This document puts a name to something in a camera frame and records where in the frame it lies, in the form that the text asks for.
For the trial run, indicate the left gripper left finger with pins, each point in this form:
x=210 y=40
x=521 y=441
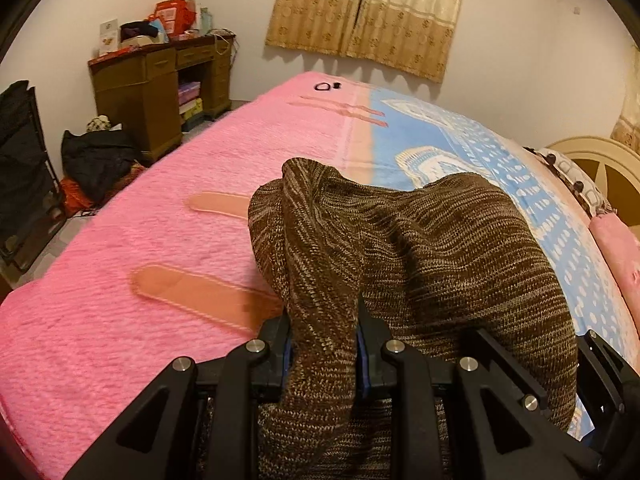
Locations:
x=195 y=420

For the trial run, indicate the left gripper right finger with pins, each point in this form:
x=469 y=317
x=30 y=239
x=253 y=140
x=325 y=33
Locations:
x=480 y=417

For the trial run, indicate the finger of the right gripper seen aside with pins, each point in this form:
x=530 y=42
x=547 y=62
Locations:
x=609 y=390

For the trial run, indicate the brown knit sweater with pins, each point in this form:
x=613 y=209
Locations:
x=431 y=263

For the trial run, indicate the pink pillow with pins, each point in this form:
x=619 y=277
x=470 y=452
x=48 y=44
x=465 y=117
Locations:
x=620 y=248

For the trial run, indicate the pink and blue bedspread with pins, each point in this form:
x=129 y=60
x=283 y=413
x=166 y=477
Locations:
x=78 y=344

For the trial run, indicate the spotted pillow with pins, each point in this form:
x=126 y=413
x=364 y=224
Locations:
x=582 y=187

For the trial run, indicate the cream headboard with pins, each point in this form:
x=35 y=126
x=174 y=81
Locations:
x=612 y=166

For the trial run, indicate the black folding chair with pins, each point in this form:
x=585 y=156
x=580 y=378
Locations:
x=32 y=200

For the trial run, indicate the black bag on floor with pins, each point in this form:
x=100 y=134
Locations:
x=101 y=163

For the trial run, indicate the dark wooden desk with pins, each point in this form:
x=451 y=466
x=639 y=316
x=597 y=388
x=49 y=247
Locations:
x=139 y=89

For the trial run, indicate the red gift bag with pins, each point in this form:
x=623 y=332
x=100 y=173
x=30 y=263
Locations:
x=177 y=16

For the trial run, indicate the beige patterned curtain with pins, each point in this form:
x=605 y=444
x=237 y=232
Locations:
x=413 y=36

